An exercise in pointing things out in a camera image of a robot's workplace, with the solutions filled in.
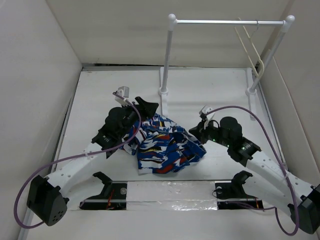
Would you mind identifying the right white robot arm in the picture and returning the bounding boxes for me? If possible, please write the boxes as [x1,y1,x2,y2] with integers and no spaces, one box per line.
[189,116,320,234]

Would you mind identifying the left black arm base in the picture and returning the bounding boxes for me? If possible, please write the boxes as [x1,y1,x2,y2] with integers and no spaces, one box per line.
[79,172,128,211]

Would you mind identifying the white clothes rack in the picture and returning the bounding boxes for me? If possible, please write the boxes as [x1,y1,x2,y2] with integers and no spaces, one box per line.
[158,13,296,121]

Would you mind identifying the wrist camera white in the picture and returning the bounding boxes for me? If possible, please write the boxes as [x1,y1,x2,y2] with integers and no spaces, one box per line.
[113,86,131,107]
[199,105,215,128]

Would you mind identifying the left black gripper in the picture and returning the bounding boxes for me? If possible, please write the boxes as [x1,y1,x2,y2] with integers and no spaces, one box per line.
[117,97,157,139]

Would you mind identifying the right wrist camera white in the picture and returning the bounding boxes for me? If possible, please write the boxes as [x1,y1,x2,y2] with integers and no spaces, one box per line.
[199,105,215,128]

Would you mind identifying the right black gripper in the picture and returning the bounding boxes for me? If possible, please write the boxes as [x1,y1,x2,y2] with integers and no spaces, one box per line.
[188,118,231,148]

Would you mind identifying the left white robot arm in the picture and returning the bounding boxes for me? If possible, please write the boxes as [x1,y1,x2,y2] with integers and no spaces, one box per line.
[26,96,159,226]

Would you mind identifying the cream plastic clothes hanger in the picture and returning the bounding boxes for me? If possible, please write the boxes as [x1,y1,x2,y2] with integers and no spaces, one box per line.
[233,20,265,80]

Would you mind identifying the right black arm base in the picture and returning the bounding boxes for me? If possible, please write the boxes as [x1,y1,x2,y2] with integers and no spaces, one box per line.
[212,170,264,210]

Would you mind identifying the blue patterned trousers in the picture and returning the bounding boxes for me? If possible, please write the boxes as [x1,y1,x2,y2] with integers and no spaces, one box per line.
[121,113,207,175]

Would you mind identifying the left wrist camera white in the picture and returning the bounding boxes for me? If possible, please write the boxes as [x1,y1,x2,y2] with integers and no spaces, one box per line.
[113,86,131,107]

